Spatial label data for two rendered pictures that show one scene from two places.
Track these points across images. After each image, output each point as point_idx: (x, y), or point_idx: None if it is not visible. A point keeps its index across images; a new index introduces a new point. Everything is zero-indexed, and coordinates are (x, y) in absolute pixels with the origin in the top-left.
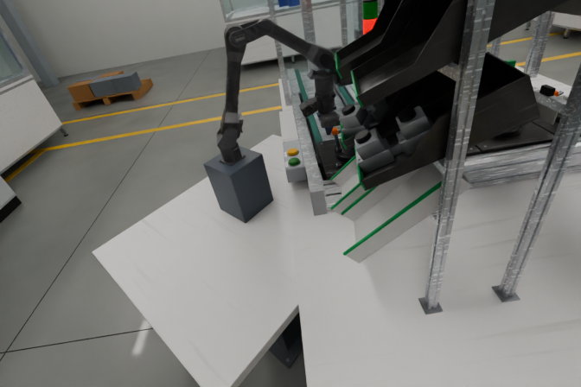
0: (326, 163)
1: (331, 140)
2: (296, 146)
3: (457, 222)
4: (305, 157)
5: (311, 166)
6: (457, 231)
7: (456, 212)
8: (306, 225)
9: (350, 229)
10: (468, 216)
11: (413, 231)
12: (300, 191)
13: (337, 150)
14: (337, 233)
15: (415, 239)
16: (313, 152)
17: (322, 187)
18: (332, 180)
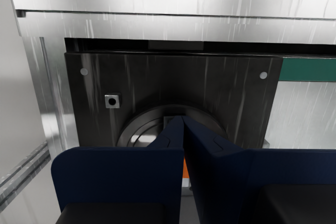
0: (138, 66)
1: (267, 107)
2: None
3: (38, 201)
4: (213, 4)
5: (162, 19)
6: (21, 195)
7: (57, 207)
8: None
9: (24, 70)
10: (49, 214)
11: (19, 153)
12: None
13: (163, 115)
14: (12, 45)
15: (4, 150)
16: (233, 38)
17: (33, 31)
18: (61, 66)
